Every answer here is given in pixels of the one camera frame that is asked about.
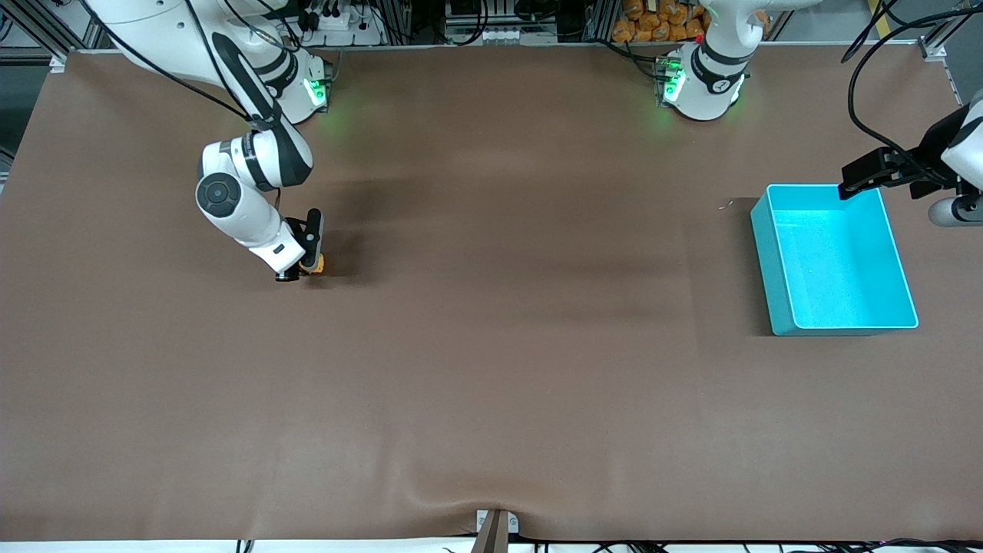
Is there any teal plastic bin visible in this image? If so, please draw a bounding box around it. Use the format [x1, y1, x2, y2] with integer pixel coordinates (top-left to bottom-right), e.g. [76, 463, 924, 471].
[750, 184, 919, 337]

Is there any white power strip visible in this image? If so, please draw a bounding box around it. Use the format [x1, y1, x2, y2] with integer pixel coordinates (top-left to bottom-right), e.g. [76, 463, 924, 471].
[306, 0, 386, 46]

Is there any brown table mat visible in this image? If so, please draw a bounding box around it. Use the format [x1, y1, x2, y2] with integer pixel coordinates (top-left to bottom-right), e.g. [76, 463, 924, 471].
[0, 45, 983, 542]

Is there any orange packet pile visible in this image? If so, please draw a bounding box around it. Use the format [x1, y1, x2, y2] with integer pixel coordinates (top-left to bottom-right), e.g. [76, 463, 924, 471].
[612, 0, 711, 44]

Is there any white terminal block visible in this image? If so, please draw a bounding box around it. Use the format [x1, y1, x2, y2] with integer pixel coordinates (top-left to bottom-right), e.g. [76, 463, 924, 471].
[476, 27, 558, 46]

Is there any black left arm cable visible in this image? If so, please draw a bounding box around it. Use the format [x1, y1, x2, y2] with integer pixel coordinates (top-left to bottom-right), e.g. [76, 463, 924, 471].
[841, 0, 983, 185]

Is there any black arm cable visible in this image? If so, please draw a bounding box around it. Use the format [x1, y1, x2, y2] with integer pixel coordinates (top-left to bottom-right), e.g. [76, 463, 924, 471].
[81, 0, 279, 131]
[841, 0, 983, 185]

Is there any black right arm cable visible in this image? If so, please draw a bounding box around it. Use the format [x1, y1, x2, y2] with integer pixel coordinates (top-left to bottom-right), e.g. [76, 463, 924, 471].
[81, 0, 279, 131]

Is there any metal bracket with brown post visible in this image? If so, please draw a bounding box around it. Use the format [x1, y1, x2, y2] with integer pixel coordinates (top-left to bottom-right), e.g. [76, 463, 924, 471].
[475, 509, 520, 553]

